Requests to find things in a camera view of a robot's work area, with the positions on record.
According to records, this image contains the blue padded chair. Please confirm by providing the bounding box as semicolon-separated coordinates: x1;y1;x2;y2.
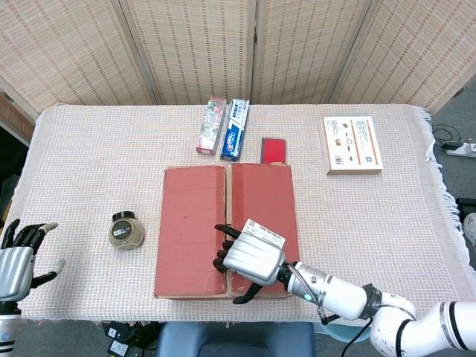
158;321;316;357

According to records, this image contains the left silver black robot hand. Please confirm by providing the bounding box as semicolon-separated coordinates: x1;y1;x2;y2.
0;218;66;303

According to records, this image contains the white power strip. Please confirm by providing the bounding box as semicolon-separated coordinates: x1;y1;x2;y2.
445;141;476;157

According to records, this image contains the white shoe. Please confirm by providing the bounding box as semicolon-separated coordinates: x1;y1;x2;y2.
463;212;476;257

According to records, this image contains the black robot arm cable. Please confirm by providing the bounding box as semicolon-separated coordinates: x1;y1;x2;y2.
340;315;376;357

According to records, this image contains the glass jar with black lid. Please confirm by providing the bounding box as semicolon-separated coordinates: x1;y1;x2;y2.
108;210;145;251

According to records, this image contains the pink toothpaste carton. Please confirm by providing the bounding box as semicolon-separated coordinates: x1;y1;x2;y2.
195;97;228;156

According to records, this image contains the beige woven tablecloth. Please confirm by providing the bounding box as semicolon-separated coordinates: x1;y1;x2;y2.
0;103;476;329

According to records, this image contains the red cardboard box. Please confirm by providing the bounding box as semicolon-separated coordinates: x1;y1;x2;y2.
153;162;300;300

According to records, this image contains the brown wooden furniture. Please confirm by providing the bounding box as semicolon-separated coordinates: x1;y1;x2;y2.
0;90;36;145

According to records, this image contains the white orange product box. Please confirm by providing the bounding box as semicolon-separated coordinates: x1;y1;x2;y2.
321;115;385;176

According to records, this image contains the light blue bucket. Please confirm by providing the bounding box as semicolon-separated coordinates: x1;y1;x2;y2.
318;320;377;344

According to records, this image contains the black floor object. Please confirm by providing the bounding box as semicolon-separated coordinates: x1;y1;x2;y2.
455;197;476;224

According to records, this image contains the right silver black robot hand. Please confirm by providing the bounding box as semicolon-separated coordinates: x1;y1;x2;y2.
212;223;295;305

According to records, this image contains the black floor cable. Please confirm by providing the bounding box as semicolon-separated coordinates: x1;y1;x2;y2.
432;126;463;149

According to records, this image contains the small red flat case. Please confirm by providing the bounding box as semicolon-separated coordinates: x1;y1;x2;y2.
260;136;289;165

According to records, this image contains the blue toothpaste carton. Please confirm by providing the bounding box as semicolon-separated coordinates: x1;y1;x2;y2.
219;98;250;162

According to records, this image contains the woven folding screen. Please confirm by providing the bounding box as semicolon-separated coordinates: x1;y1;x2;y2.
0;0;476;115

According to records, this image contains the black base equipment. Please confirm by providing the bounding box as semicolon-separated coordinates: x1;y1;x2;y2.
100;320;161;357

